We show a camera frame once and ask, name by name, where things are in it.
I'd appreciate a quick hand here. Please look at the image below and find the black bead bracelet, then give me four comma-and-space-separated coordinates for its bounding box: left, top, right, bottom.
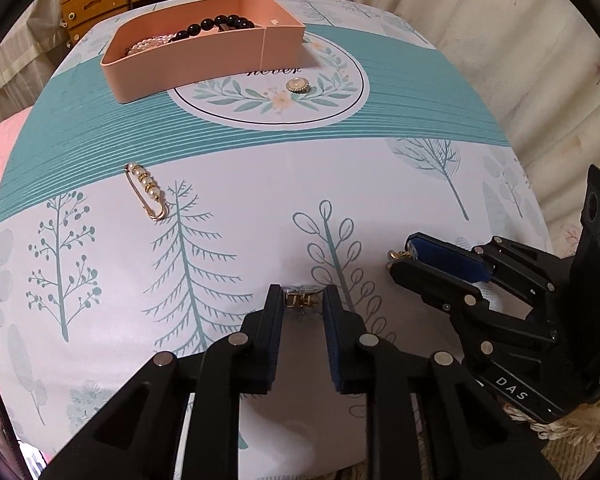
169, 12, 261, 43

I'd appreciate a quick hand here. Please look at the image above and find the cream leaf printed curtain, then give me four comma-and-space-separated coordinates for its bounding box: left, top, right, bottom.
330, 0, 600, 281

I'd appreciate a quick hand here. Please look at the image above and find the long pearl necklace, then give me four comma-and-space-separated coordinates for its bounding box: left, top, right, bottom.
125, 34, 178, 57

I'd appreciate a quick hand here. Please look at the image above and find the gold pearl safety pin brooch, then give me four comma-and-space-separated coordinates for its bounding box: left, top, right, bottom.
124, 161, 170, 221

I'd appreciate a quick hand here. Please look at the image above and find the beige woven rug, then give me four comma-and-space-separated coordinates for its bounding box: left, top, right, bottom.
500, 400, 600, 480

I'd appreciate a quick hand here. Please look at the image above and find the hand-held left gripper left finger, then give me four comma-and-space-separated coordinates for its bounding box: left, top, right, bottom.
40, 284, 286, 480

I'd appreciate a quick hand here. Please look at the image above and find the pink plastic box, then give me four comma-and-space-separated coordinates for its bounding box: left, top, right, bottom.
100, 0, 306, 105

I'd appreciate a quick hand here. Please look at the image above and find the gold flower brooch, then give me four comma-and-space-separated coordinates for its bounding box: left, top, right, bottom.
386, 247, 415, 267

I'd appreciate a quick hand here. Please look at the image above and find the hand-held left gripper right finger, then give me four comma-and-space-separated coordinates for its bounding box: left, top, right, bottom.
324, 284, 561, 480

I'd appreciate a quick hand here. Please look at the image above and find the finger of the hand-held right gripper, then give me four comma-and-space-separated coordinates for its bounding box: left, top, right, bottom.
389, 259, 557, 362
407, 232, 572, 292

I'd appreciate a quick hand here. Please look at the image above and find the small gold earring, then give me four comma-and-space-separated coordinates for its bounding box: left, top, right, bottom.
283, 284, 327, 318

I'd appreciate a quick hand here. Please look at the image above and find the tree printed tablecloth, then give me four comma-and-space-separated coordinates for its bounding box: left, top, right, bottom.
0, 0, 556, 480

